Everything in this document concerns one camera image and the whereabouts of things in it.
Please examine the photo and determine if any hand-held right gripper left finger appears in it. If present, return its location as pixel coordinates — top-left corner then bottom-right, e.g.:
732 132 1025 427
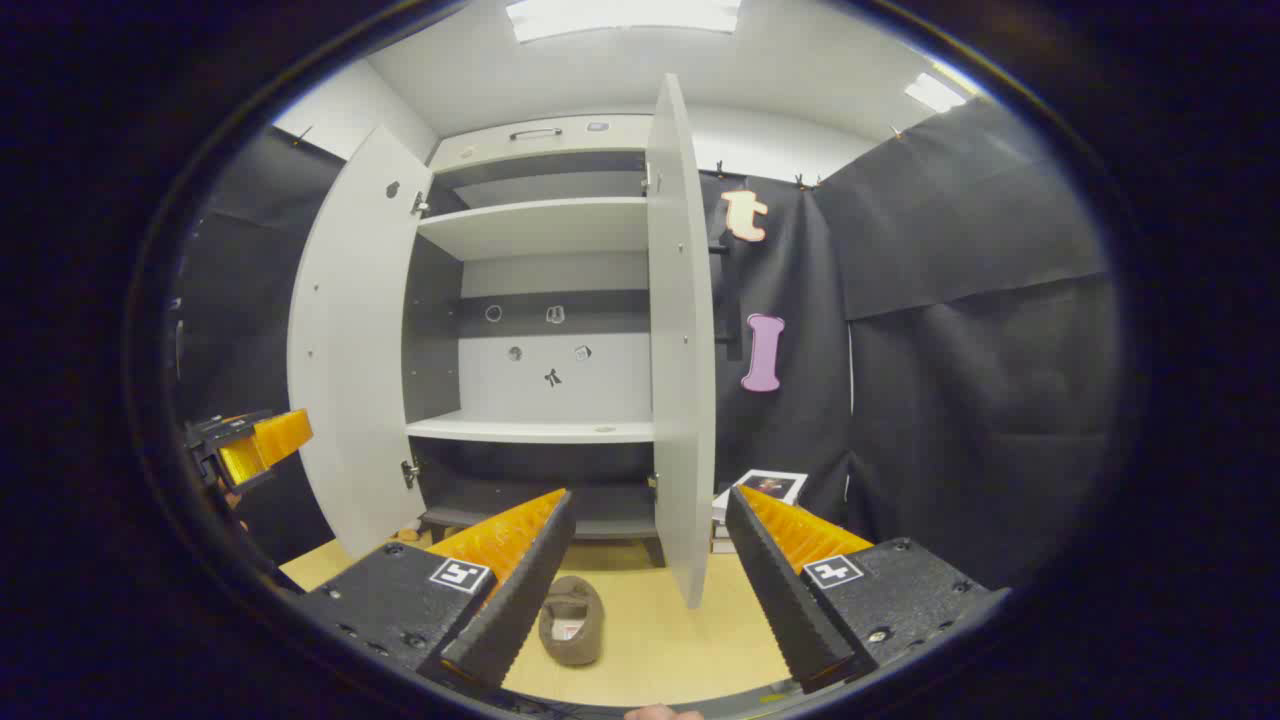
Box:
297 488 577 693

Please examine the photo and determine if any grey cabinet door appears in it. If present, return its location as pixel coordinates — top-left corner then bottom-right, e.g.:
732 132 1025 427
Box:
287 125 433 559
645 73 717 609

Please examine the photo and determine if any black backdrop cloth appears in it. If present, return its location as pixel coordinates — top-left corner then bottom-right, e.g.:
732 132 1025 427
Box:
170 95 1126 591

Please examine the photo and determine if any grey shoe cabinet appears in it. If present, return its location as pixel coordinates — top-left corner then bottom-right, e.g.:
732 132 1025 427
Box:
287 73 717 609

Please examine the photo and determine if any brown fuzzy shoe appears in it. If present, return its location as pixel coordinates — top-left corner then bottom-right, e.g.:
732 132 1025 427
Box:
538 575 605 667

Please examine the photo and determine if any photo cover white book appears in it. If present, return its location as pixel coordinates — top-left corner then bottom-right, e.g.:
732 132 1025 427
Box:
712 469 809 523

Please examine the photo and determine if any ceiling light panel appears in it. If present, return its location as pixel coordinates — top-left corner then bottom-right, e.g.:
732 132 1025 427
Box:
505 0 743 43
905 72 969 113

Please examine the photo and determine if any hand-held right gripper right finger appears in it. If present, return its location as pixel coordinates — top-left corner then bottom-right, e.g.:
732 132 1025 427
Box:
725 485 1011 695

